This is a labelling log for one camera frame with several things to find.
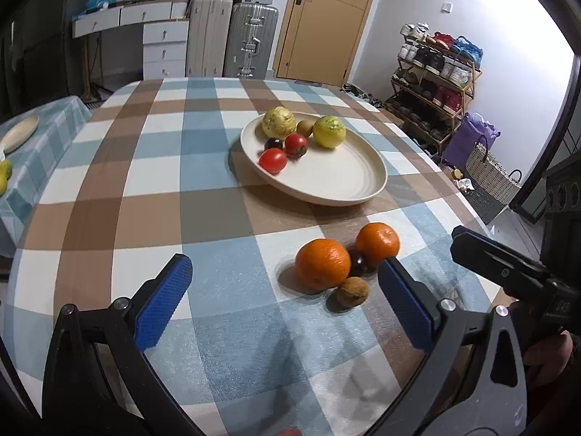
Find teal checked tablecloth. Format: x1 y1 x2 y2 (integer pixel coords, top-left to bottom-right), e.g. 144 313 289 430
0 95 94 259

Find wooden shoe rack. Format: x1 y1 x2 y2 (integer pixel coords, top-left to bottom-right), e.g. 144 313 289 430
385 32 483 155

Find red cherry tomato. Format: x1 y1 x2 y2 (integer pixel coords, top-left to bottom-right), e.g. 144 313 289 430
258 148 288 175
284 133 309 158

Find cream round plate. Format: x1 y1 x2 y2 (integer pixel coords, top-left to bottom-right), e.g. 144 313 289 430
240 111 388 206

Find white desk with drawers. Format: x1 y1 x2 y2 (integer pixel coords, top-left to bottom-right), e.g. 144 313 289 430
72 0 191 81

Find purple bag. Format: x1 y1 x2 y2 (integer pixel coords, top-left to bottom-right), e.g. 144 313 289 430
442 112 501 170

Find dark basket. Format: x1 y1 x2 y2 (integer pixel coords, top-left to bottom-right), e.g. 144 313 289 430
454 168 510 225

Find woven basket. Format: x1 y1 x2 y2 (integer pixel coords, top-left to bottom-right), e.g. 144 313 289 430
465 142 524 203

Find orange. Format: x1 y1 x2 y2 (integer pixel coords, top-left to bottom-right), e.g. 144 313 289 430
355 222 401 268
294 238 352 290

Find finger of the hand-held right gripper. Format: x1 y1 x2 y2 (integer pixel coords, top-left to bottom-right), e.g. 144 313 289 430
451 225 553 299

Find rows of racked shoes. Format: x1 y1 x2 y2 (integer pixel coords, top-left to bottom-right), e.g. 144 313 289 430
387 23 484 148

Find wooden door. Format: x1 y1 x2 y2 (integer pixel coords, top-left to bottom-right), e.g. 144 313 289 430
271 0 383 88

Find person's right hand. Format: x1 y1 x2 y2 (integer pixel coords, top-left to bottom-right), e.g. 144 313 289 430
521 331 576 389

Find beige suitcase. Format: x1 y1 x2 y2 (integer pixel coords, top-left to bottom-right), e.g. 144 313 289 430
185 0 235 79

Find wooden plate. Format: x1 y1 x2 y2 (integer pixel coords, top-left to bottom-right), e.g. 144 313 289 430
0 115 41 154

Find silver suitcase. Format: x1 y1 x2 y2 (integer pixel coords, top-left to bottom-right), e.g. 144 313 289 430
222 2 280 80

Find pile of loose shoes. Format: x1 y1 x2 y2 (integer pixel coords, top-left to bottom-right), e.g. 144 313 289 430
340 82 386 110

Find yellow-green lemon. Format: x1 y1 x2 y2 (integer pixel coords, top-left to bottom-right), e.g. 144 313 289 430
312 115 347 150

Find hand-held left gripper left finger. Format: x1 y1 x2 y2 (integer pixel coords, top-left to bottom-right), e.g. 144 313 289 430
42 253 205 436

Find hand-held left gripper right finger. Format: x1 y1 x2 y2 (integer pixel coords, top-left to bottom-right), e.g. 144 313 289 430
363 257 530 436

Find wrinkled yellow guava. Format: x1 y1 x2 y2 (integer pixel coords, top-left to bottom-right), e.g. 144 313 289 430
261 106 297 141

